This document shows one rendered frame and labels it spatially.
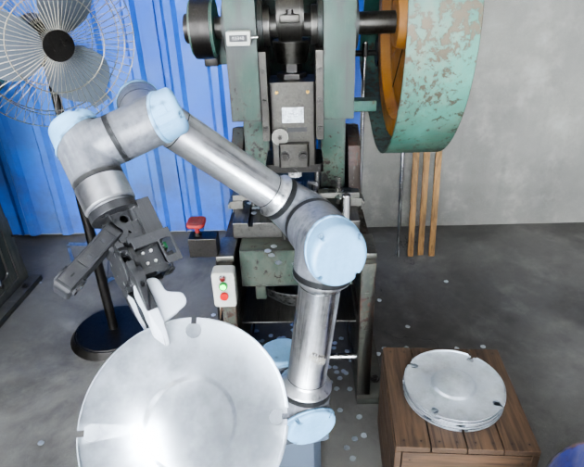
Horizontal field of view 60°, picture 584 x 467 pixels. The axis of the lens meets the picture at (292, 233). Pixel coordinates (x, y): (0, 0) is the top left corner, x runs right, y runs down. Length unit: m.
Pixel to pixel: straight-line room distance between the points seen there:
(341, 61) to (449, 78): 0.37
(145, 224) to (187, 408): 0.26
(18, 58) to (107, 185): 1.17
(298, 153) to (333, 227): 0.83
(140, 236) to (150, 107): 0.19
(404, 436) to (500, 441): 0.25
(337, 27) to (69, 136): 1.01
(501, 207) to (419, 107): 2.05
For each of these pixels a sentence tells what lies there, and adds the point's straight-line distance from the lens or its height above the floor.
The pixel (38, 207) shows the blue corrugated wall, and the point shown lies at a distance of 3.54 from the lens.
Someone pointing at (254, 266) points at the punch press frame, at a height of 0.58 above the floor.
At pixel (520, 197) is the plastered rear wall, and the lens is 3.44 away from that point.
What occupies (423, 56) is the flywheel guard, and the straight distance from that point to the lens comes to 1.37.
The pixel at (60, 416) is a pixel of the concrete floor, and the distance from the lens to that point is 2.24.
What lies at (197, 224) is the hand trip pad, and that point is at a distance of 1.68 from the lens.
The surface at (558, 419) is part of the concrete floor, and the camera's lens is 2.20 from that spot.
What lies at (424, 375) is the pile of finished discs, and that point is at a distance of 1.64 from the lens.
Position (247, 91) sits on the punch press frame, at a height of 1.16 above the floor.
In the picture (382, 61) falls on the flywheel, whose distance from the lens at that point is 2.03.
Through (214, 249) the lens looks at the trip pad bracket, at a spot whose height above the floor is 0.66.
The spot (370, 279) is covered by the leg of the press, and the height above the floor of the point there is 0.56.
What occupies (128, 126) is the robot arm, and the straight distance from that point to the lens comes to 0.77.
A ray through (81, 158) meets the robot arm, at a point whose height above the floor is 1.27.
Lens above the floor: 1.50
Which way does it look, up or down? 28 degrees down
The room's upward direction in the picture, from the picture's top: 2 degrees counter-clockwise
